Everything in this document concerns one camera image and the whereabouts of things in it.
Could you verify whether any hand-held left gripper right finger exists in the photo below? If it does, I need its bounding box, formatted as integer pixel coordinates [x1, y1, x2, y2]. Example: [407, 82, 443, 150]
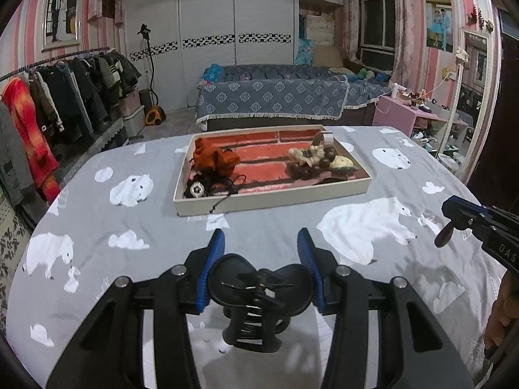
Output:
[297, 228, 475, 389]

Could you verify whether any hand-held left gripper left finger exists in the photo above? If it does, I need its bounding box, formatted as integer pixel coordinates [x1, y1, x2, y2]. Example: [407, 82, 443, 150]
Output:
[46, 228, 226, 389]

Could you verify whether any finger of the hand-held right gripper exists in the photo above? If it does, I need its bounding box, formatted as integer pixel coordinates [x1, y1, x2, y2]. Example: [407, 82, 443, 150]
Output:
[441, 195, 494, 232]

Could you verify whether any small black hair clip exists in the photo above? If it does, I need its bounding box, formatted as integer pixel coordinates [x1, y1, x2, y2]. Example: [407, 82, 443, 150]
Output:
[435, 219, 456, 248]

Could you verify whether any black claw hair clip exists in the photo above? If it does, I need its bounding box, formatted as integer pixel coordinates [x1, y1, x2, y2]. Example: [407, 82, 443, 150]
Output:
[207, 253, 315, 354]

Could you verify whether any black braided cord bracelet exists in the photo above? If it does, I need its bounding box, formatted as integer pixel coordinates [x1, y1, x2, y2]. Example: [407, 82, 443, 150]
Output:
[202, 171, 249, 214]

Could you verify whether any brown wooden bead bracelet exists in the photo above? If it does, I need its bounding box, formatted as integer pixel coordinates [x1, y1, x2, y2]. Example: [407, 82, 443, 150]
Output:
[289, 148, 338, 180]

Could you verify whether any orange scrunchie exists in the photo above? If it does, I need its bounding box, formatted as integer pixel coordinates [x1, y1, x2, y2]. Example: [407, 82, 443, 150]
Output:
[192, 138, 241, 177]

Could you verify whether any beige bow hair clip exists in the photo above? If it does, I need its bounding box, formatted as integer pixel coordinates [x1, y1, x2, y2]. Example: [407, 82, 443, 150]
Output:
[289, 145, 322, 167]

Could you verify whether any brick pattern tray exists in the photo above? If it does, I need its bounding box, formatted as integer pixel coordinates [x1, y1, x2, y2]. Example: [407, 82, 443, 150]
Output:
[173, 125, 373, 216]

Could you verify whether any person's right hand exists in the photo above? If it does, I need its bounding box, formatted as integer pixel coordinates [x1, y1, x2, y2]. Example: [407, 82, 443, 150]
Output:
[484, 271, 519, 350]

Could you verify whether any white framed mirror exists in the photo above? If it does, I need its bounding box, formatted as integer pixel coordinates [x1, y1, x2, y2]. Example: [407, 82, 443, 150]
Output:
[437, 26, 504, 184]

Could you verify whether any pink nightstand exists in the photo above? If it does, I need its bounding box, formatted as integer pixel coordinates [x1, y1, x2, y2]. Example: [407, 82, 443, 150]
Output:
[371, 95, 470, 129]

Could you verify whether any dark bed base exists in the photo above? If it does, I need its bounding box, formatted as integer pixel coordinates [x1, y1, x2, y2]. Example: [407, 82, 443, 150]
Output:
[200, 105, 376, 131]

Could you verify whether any garment steamer with yellow base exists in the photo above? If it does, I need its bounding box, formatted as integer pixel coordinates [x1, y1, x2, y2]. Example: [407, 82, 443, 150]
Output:
[138, 24, 167, 127]

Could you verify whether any grey storage box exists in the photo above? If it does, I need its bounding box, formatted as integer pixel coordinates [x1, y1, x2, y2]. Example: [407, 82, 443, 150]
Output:
[121, 105, 147, 137]

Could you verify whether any grey lace trimmed cloth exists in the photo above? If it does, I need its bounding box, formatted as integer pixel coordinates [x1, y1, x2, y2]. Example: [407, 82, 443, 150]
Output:
[60, 119, 125, 180]

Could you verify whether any bed with blue blanket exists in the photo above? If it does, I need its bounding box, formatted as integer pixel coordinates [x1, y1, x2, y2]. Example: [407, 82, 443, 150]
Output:
[195, 65, 392, 124]

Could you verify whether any pink storage box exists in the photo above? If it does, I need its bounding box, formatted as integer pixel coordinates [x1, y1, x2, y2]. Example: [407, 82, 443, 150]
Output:
[119, 88, 141, 117]

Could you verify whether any pink patterned curtain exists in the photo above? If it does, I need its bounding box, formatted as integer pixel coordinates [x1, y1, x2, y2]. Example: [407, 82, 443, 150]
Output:
[343, 0, 362, 62]
[390, 0, 421, 87]

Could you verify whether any blue bag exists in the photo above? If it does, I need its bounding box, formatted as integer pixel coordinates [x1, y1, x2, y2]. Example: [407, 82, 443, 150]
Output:
[203, 64, 224, 84]

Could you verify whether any window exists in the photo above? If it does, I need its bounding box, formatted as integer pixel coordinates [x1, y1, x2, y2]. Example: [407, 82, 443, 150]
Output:
[359, 0, 397, 66]

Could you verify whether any row of hanging clothes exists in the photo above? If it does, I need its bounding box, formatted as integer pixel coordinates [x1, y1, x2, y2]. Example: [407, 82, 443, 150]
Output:
[0, 49, 142, 207]

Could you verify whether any white wardrobe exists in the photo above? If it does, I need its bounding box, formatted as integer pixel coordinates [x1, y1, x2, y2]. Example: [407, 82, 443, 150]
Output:
[124, 0, 344, 111]

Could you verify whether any framed wedding photo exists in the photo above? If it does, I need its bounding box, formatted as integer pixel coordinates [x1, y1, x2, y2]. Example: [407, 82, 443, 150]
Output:
[41, 0, 84, 52]

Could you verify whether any wall poster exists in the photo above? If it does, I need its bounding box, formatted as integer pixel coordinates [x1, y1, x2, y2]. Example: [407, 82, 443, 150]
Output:
[426, 0, 454, 53]

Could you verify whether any metal clothes rail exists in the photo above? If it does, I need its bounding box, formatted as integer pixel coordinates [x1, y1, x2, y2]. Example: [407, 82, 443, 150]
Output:
[0, 46, 111, 82]

